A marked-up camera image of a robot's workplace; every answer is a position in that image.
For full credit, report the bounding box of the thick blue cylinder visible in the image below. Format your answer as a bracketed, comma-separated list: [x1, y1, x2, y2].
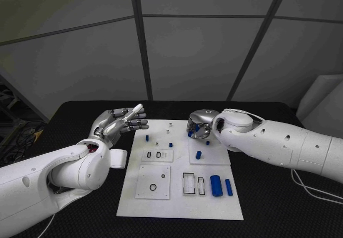
[209, 175, 224, 197]

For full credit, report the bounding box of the white cable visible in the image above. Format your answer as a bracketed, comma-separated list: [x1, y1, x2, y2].
[36, 213, 56, 238]
[294, 169, 343, 198]
[220, 108, 265, 122]
[289, 169, 343, 203]

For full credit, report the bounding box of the white task board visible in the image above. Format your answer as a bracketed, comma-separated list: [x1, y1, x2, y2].
[115, 119, 245, 221]

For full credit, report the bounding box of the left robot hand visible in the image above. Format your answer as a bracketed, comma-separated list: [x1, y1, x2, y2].
[87, 103, 149, 148]

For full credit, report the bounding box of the blue plug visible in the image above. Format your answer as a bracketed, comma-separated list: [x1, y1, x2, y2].
[187, 124, 200, 138]

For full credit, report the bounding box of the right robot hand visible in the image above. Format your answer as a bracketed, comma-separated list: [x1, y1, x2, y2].
[185, 109, 221, 140]

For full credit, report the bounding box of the metal rack with cables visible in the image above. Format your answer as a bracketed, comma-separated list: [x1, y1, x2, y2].
[0, 74, 50, 166]

